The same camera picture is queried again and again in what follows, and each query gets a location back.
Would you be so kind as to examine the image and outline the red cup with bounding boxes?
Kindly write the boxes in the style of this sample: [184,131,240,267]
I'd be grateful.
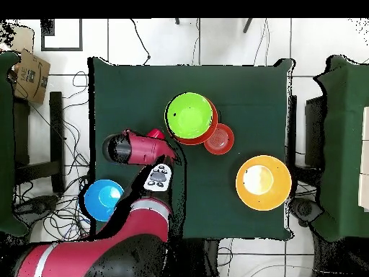
[146,128,166,141]

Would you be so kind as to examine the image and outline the large green bowl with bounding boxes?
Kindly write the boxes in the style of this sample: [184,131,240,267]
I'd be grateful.
[166,92,214,140]

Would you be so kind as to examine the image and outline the small red-orange bowl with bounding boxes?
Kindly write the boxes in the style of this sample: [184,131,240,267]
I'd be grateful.
[203,123,235,156]

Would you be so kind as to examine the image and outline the wide shallow red-orange bowl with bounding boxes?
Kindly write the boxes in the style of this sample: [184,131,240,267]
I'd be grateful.
[164,94,219,146]

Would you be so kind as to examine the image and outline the dark green tablecloth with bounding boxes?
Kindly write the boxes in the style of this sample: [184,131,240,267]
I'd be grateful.
[87,56,295,241]

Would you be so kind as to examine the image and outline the large orange bowl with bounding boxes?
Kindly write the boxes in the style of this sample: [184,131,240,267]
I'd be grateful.
[235,154,293,211]

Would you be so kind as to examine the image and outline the large blue bowl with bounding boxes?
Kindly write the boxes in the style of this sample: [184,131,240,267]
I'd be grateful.
[84,179,125,223]

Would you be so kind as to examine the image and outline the black stand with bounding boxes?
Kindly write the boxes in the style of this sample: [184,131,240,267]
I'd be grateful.
[12,91,66,194]

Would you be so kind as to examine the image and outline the green cloth covered table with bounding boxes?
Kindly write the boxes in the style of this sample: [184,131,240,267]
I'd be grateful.
[0,50,28,237]
[312,54,369,243]

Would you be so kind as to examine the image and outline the cardboard box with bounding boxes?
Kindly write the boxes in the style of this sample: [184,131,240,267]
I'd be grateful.
[0,25,51,105]

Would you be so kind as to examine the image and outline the white boxes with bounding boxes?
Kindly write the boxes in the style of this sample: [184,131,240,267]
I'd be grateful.
[357,105,369,213]

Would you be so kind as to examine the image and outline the black cable with plug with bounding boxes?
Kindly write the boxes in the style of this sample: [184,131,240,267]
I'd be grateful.
[129,18,151,66]

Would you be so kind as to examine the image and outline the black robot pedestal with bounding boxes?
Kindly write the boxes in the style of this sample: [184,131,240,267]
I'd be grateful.
[172,238,221,277]

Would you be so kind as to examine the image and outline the tangle of black cables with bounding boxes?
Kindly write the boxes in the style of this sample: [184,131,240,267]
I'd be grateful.
[14,70,96,242]

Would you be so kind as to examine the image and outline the dark square frame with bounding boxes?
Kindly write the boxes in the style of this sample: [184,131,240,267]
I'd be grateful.
[40,18,84,52]

